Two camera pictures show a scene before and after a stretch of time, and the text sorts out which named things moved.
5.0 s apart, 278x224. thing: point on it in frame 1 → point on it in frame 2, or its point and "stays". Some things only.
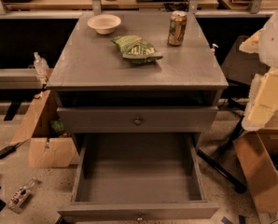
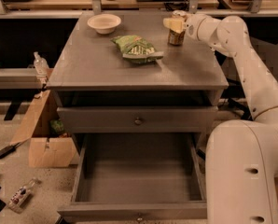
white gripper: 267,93 → 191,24
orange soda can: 177,28 stays
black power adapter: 6,151 stays
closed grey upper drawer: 134,119 stays
